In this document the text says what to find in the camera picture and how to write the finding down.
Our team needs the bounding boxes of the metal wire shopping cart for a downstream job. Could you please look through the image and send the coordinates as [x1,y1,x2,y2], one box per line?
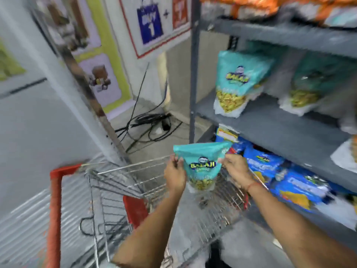
[47,153,269,268]

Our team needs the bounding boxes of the person's left hand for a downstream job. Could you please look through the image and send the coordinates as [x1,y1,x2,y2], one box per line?
[164,154,187,193]

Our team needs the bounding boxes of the teal snack packet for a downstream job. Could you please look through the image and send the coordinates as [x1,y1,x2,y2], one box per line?
[173,141,232,192]

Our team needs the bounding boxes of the row of blue snack packets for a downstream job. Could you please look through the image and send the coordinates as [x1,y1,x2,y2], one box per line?
[215,131,357,230]

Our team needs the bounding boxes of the row of orange snack packets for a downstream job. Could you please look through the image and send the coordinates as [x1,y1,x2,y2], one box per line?
[200,0,357,28]

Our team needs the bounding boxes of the red-framed promotional poster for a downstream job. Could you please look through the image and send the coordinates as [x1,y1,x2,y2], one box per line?
[118,0,192,59]

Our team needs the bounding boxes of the grey metal shelf rack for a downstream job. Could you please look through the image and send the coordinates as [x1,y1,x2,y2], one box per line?
[189,0,357,249]

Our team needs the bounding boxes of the white snack bag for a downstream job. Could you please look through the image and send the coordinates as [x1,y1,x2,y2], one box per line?
[330,135,357,173]

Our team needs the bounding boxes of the person's left forearm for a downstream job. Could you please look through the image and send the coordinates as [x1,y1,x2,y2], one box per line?
[111,187,187,268]

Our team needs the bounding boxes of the teal snack bag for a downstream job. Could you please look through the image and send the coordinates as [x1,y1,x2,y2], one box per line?
[278,51,357,117]
[213,50,275,119]

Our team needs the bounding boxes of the person's right forearm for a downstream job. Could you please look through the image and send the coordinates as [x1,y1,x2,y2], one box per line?
[247,182,357,268]

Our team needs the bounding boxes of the person's right hand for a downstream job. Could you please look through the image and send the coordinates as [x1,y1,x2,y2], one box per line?
[218,154,256,190]

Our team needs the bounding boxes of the yellow shelf label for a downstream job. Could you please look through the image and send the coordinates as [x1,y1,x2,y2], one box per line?
[216,128,240,143]

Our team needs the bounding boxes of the green-bordered product poster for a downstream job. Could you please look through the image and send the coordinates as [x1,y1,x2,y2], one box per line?
[36,0,134,115]

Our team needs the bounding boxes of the black cables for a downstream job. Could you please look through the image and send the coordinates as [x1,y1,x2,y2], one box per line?
[114,63,183,154]

